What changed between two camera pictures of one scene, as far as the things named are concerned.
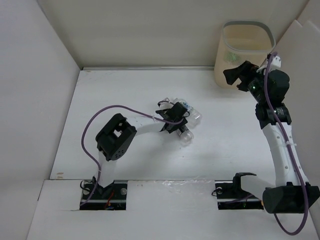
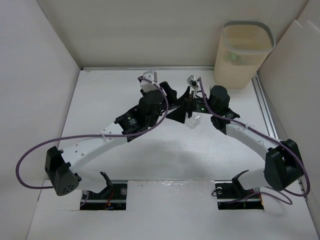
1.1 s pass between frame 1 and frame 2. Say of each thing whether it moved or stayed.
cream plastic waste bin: stayed
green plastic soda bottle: stayed
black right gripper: moved
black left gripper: moved
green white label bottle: stayed
